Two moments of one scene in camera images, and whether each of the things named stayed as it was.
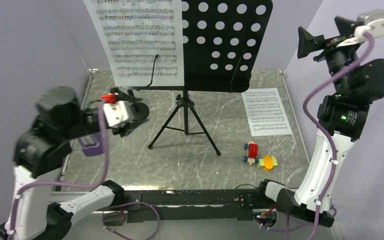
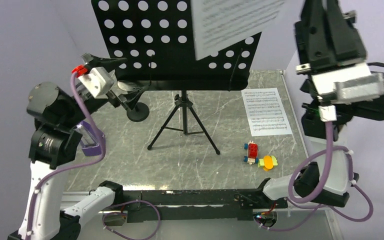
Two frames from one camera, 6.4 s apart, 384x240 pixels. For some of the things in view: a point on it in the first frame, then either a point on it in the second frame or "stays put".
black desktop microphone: (138, 111) stays put
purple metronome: (91, 144) stays put
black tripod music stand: (222, 39) -> (155, 40)
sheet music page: (142, 40) -> (219, 24)
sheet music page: (265, 113) stays put
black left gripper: (128, 127) -> (107, 63)
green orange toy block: (268, 162) stays put
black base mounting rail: (193, 205) stays put
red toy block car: (252, 150) stays put
